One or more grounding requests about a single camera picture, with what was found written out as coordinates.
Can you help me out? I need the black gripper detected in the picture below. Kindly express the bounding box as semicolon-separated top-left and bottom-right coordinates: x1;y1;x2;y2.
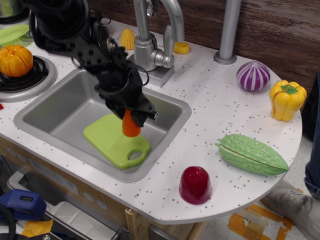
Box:
94;72;158;128

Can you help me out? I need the orange toy carrot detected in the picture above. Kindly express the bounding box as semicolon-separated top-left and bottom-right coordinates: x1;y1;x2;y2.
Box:
122;109;141;138

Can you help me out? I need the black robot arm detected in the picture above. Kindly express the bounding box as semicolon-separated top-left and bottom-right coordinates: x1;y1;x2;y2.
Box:
23;0;158;127

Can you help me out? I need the green plastic cutting board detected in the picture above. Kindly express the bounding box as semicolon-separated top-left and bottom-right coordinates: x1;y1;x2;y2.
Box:
83;114;152;170

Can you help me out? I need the silver toy faucet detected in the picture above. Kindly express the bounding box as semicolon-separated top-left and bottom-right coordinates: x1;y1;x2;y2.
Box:
128;0;185;87

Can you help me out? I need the grey toy sink basin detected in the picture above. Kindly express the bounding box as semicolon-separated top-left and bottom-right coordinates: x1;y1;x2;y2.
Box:
13;69;192;182

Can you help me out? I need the yellow toy corn piece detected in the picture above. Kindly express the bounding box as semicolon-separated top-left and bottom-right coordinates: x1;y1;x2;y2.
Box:
120;28;135;50

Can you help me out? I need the small yellow toy piece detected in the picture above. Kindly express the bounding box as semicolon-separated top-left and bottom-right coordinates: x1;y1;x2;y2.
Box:
173;42;191;55

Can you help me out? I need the grey stove burner front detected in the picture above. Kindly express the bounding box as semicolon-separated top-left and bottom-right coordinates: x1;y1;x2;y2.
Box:
0;55;57;103

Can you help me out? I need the dark red toy strawberry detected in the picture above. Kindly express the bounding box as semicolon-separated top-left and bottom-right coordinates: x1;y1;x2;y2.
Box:
179;166;212;205

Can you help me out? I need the grey metal pole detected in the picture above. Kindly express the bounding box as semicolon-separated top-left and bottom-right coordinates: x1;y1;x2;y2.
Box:
214;0;242;65

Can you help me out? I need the green toy bitter gourd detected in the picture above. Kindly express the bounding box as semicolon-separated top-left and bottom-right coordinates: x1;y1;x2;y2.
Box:
215;134;290;176

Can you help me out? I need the orange toy pumpkin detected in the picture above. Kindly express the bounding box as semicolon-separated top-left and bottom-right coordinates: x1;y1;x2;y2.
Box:
0;45;34;78

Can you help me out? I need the purple striped toy onion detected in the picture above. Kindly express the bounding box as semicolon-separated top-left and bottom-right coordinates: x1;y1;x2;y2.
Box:
236;60;271;91

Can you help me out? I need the light green plastic plate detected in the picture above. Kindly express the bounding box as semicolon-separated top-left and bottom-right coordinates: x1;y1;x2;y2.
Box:
0;24;29;46

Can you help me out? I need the yellow toy bell pepper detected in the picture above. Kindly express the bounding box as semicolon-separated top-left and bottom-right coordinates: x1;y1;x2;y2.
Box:
269;80;307;122

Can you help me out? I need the steel pot top left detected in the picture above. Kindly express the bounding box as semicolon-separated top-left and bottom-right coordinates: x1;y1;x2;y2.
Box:
0;0;29;25

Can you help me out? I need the grey sneaker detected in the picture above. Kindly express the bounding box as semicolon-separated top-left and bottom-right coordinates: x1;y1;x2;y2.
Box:
261;180;320;240

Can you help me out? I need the blue jeans leg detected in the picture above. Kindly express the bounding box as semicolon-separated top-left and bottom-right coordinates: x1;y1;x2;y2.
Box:
304;137;320;200

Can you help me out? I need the blue clamp handle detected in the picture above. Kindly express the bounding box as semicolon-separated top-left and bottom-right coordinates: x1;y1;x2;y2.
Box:
0;189;47;221

